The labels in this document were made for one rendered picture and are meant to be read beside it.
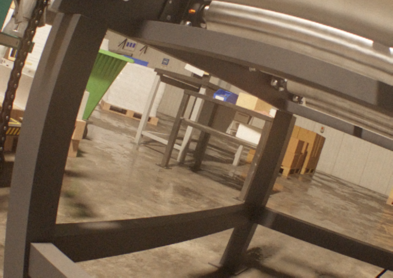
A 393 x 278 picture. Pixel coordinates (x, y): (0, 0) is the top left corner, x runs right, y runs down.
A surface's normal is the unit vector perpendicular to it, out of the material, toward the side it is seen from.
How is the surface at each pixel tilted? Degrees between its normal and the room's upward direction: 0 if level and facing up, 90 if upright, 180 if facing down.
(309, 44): 116
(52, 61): 90
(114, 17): 90
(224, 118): 90
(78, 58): 90
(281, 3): 160
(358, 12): 138
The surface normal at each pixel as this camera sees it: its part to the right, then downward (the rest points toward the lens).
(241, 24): -0.55, 0.33
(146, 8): 0.83, 0.31
